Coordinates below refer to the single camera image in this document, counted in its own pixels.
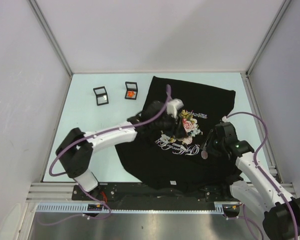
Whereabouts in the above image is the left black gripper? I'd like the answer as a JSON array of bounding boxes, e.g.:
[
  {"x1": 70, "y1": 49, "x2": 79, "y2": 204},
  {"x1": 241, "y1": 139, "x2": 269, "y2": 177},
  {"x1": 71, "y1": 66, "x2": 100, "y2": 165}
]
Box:
[{"x1": 150, "y1": 110, "x2": 188, "y2": 139}]

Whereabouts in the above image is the round pink brooch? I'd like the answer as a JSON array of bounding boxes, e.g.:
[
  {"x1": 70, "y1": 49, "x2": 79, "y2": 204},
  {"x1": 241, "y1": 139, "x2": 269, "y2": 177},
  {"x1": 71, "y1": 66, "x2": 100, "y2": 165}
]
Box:
[{"x1": 201, "y1": 150, "x2": 208, "y2": 160}]

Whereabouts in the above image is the red leaf brooch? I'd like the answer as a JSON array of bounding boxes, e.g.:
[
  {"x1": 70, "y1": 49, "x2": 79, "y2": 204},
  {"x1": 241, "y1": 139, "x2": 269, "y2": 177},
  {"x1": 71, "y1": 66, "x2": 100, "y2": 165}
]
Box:
[{"x1": 127, "y1": 91, "x2": 135, "y2": 98}]

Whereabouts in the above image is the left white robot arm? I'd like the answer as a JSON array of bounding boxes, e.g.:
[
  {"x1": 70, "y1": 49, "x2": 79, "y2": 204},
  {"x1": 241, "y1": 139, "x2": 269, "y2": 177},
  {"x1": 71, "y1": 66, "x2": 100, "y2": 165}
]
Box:
[{"x1": 56, "y1": 98, "x2": 186, "y2": 200}]

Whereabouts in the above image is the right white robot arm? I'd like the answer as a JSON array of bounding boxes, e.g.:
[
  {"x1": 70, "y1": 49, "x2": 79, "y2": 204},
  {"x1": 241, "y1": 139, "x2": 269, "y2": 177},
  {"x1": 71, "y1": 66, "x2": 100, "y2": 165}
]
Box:
[{"x1": 202, "y1": 122, "x2": 300, "y2": 240}]

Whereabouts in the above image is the black floral print t-shirt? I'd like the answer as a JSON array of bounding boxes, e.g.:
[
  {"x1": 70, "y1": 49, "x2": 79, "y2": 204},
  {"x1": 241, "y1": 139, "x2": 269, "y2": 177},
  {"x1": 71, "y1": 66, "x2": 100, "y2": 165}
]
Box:
[{"x1": 115, "y1": 76, "x2": 241, "y2": 193}]

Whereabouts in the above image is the right black display box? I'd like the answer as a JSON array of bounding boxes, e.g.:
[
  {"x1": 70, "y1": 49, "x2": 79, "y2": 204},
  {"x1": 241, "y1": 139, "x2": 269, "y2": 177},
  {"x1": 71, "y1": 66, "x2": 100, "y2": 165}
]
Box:
[{"x1": 125, "y1": 81, "x2": 138, "y2": 100}]

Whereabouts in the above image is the black display box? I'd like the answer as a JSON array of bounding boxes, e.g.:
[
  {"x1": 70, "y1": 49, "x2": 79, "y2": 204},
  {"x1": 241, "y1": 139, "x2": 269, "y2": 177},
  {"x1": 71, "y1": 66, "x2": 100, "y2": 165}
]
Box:
[
  {"x1": 93, "y1": 86, "x2": 109, "y2": 106},
  {"x1": 125, "y1": 81, "x2": 138, "y2": 100}
]

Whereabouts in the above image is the left black display box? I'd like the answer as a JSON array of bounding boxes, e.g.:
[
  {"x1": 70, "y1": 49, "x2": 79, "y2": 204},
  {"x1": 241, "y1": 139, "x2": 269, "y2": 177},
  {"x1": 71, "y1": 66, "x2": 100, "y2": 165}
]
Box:
[{"x1": 93, "y1": 86, "x2": 109, "y2": 106}]

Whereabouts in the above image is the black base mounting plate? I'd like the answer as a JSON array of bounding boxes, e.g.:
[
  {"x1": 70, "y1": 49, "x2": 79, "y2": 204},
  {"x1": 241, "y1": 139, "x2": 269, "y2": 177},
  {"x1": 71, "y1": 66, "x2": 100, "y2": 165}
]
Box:
[{"x1": 72, "y1": 181, "x2": 243, "y2": 203}]

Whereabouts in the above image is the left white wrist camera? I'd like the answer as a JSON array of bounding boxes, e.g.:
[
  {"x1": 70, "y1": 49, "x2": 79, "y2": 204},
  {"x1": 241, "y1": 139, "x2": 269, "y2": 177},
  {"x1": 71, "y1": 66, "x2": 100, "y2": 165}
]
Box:
[{"x1": 166, "y1": 98, "x2": 184, "y2": 119}]

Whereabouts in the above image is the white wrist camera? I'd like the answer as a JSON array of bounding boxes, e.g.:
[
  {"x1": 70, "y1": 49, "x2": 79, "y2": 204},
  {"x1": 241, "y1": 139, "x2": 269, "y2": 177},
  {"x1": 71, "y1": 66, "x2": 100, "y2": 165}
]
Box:
[
  {"x1": 166, "y1": 98, "x2": 184, "y2": 119},
  {"x1": 222, "y1": 116, "x2": 228, "y2": 122}
]

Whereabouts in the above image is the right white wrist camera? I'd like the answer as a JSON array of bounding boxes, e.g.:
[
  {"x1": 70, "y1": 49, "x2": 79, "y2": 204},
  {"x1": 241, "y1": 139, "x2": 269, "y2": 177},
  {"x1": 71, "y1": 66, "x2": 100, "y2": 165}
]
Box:
[{"x1": 222, "y1": 116, "x2": 228, "y2": 122}]

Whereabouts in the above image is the white slotted cable duct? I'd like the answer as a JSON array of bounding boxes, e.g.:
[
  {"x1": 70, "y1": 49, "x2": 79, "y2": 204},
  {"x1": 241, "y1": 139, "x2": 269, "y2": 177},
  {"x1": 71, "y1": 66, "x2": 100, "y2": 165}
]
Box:
[{"x1": 36, "y1": 202, "x2": 242, "y2": 215}]

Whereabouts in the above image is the aluminium frame rail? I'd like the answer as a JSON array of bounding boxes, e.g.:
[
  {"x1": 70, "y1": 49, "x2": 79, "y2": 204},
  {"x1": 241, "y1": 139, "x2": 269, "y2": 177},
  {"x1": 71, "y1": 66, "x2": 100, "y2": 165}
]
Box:
[{"x1": 26, "y1": 181, "x2": 297, "y2": 203}]

